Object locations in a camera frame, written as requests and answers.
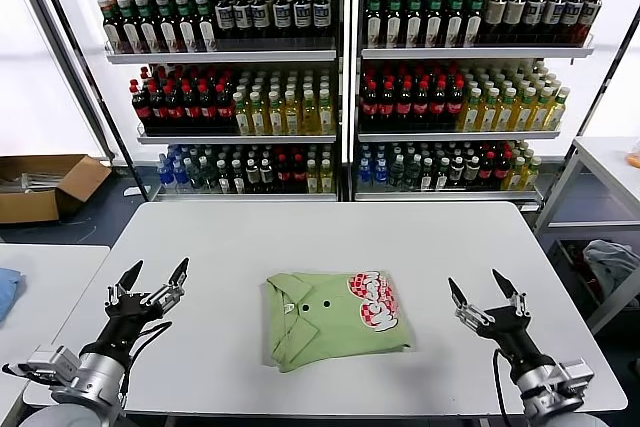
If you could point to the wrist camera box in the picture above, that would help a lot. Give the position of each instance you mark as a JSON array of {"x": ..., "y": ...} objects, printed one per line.
[
  {"x": 52, "y": 362},
  {"x": 575, "y": 377}
]

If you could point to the white paper scrap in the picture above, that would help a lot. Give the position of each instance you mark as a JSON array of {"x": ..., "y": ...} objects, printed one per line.
[{"x": 133, "y": 192}]

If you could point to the clear bagged metal parts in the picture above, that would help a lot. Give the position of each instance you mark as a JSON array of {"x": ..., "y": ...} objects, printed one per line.
[{"x": 30, "y": 182}]

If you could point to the small orange item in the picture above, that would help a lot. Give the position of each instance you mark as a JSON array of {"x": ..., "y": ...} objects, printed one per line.
[{"x": 635, "y": 159}]

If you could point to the grey window mullion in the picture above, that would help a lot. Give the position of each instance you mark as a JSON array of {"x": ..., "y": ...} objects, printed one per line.
[{"x": 59, "y": 47}]

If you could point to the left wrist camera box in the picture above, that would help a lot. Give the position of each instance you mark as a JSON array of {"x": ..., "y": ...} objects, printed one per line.
[{"x": 52, "y": 362}]

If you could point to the white cap dark drink bottle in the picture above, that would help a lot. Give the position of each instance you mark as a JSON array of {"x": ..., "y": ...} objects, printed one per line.
[
  {"x": 442, "y": 177},
  {"x": 223, "y": 179},
  {"x": 252, "y": 174},
  {"x": 472, "y": 171},
  {"x": 239, "y": 179},
  {"x": 267, "y": 174},
  {"x": 456, "y": 171},
  {"x": 427, "y": 177}
]

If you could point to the blue water bottle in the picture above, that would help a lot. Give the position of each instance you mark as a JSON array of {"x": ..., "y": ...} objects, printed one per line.
[
  {"x": 365, "y": 173},
  {"x": 180, "y": 176},
  {"x": 381, "y": 173},
  {"x": 166, "y": 174}
]

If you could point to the clear green water bottle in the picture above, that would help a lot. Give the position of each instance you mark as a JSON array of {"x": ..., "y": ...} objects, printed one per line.
[
  {"x": 208, "y": 176},
  {"x": 195, "y": 176},
  {"x": 397, "y": 174},
  {"x": 413, "y": 174}
]

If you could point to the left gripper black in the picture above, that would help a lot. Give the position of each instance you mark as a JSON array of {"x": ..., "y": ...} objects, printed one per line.
[{"x": 125, "y": 327}]

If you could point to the open cardboard box with parts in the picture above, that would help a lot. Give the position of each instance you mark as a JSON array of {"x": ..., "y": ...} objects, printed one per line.
[{"x": 30, "y": 207}]

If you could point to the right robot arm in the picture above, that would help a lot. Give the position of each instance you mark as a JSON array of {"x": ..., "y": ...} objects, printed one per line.
[{"x": 542, "y": 387}]

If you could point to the white label dark drink bottle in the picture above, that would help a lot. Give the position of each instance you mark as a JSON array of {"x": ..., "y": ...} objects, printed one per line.
[
  {"x": 534, "y": 14},
  {"x": 243, "y": 17},
  {"x": 302, "y": 15},
  {"x": 553, "y": 14},
  {"x": 225, "y": 17},
  {"x": 281, "y": 16},
  {"x": 573, "y": 14},
  {"x": 260, "y": 16},
  {"x": 321, "y": 15},
  {"x": 591, "y": 14}
]

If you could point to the grey metal shelf unit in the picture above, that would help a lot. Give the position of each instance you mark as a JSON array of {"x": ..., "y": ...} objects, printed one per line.
[
  {"x": 475, "y": 53},
  {"x": 225, "y": 56}
]

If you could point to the green cap dark tea bottle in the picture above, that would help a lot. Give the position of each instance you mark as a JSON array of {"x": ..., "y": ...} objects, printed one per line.
[
  {"x": 130, "y": 24},
  {"x": 167, "y": 24},
  {"x": 374, "y": 22},
  {"x": 455, "y": 22},
  {"x": 205, "y": 23},
  {"x": 435, "y": 22},
  {"x": 474, "y": 22},
  {"x": 148, "y": 24},
  {"x": 394, "y": 22},
  {"x": 186, "y": 23},
  {"x": 414, "y": 22},
  {"x": 112, "y": 24}
]

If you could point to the blue folded cloth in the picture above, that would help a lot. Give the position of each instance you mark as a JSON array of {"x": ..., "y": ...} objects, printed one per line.
[{"x": 7, "y": 292}]

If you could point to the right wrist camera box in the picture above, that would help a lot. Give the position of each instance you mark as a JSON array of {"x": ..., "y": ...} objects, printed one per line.
[{"x": 575, "y": 377}]

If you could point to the black metal pole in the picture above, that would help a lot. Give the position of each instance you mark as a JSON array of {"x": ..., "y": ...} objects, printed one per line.
[
  {"x": 597, "y": 97},
  {"x": 88, "y": 72}
]

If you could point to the green polo shirt with print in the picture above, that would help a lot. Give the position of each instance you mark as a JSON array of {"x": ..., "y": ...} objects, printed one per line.
[{"x": 330, "y": 327}]

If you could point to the white frame side table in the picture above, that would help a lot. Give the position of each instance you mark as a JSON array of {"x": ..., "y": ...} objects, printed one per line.
[{"x": 610, "y": 147}]

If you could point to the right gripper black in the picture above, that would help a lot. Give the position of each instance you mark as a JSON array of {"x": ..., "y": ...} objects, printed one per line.
[{"x": 515, "y": 337}]

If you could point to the grey blue crumpled cloth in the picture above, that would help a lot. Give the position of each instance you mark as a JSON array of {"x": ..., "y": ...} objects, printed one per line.
[{"x": 612, "y": 262}]

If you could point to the red cap cola bottle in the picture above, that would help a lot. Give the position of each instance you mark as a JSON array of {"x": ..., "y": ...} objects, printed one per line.
[
  {"x": 174, "y": 109},
  {"x": 208, "y": 109},
  {"x": 191, "y": 109},
  {"x": 387, "y": 107},
  {"x": 438, "y": 107},
  {"x": 298, "y": 176},
  {"x": 158, "y": 109},
  {"x": 487, "y": 172},
  {"x": 284, "y": 176},
  {"x": 404, "y": 107},
  {"x": 370, "y": 107},
  {"x": 421, "y": 107},
  {"x": 141, "y": 109},
  {"x": 455, "y": 107},
  {"x": 225, "y": 109},
  {"x": 502, "y": 172}
]

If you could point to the beige label dark drink bottle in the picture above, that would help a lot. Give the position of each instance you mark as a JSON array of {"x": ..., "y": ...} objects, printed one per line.
[
  {"x": 494, "y": 14},
  {"x": 514, "y": 14}
]

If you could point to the green cap yellow juice bottle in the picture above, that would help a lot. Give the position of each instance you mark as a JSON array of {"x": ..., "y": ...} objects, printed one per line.
[
  {"x": 488, "y": 114},
  {"x": 292, "y": 117},
  {"x": 516, "y": 177},
  {"x": 258, "y": 117},
  {"x": 540, "y": 113},
  {"x": 275, "y": 117},
  {"x": 326, "y": 116},
  {"x": 310, "y": 116},
  {"x": 523, "y": 113},
  {"x": 326, "y": 178},
  {"x": 470, "y": 114},
  {"x": 532, "y": 174},
  {"x": 557, "y": 112},
  {"x": 312, "y": 179},
  {"x": 505, "y": 114},
  {"x": 242, "y": 117}
]

